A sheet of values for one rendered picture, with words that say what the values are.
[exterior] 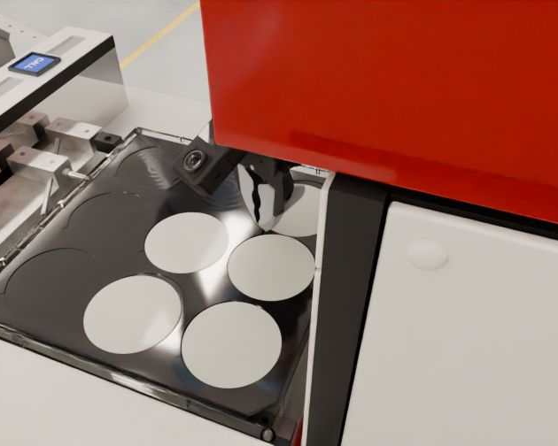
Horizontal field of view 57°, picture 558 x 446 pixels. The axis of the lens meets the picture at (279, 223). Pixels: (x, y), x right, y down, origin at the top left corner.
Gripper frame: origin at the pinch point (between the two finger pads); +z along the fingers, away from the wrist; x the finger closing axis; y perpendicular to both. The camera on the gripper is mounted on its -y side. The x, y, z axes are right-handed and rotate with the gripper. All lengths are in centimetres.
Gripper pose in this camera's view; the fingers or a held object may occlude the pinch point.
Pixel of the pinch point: (260, 224)
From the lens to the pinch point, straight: 61.9
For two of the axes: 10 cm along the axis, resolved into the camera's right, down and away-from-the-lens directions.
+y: 7.4, -4.7, 4.8
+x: -6.7, -5.2, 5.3
